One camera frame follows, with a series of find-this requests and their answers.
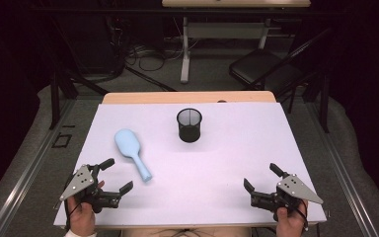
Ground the hand-held gripper black cable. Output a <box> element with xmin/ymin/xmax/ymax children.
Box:
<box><xmin>63</xmin><ymin>189</ymin><xmax>80</xmax><ymax>231</ymax></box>
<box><xmin>296</xmin><ymin>199</ymin><xmax>310</xmax><ymax>232</ymax></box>

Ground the person's left hand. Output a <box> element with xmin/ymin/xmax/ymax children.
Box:
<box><xmin>66</xmin><ymin>180</ymin><xmax>107</xmax><ymax>237</ymax></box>

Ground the bundle of floor cables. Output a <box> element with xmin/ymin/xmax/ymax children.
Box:
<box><xmin>123</xmin><ymin>41</ymin><xmax>186</xmax><ymax>73</ymax></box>

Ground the light blue hairbrush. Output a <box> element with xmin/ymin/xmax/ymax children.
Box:
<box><xmin>114</xmin><ymin>128</ymin><xmax>153</xmax><ymax>183</ymax></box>

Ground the white-legged wooden desk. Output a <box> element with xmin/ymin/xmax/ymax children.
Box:
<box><xmin>161</xmin><ymin>0</ymin><xmax>312</xmax><ymax>85</ymax></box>

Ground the black metal stand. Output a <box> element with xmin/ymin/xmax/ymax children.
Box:
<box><xmin>320</xmin><ymin>74</ymin><xmax>331</xmax><ymax>134</ymax></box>
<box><xmin>47</xmin><ymin>19</ymin><xmax>111</xmax><ymax>131</ymax></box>

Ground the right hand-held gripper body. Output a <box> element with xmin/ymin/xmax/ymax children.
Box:
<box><xmin>250</xmin><ymin>173</ymin><xmax>325</xmax><ymax>222</ymax></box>

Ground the black folding chair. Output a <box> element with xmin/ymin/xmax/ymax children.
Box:
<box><xmin>228</xmin><ymin>28</ymin><xmax>334</xmax><ymax>100</ymax></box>

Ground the black mesh pen cup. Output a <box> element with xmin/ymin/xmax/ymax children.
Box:
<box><xmin>176</xmin><ymin>108</ymin><xmax>203</xmax><ymax>144</ymax></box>

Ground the person's right hand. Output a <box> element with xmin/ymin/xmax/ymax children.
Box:
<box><xmin>275</xmin><ymin>198</ymin><xmax>309</xmax><ymax>237</ymax></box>

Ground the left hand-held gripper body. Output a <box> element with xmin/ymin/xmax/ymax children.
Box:
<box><xmin>58</xmin><ymin>163</ymin><xmax>122</xmax><ymax>214</ymax></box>

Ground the right hand-held gripper black cable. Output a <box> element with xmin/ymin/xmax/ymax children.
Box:
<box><xmin>296</xmin><ymin>199</ymin><xmax>310</xmax><ymax>232</ymax></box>

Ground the left hand-held gripper black cable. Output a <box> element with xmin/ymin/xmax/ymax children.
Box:
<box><xmin>63</xmin><ymin>189</ymin><xmax>80</xmax><ymax>231</ymax></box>

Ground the black floor cable cover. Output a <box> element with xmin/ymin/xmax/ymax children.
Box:
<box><xmin>124</xmin><ymin>66</ymin><xmax>178</xmax><ymax>93</ymax></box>

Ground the grey metal floor rail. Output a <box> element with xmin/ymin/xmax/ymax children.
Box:
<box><xmin>0</xmin><ymin>98</ymin><xmax>77</xmax><ymax>237</ymax></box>
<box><xmin>305</xmin><ymin>102</ymin><xmax>379</xmax><ymax>237</ymax></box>

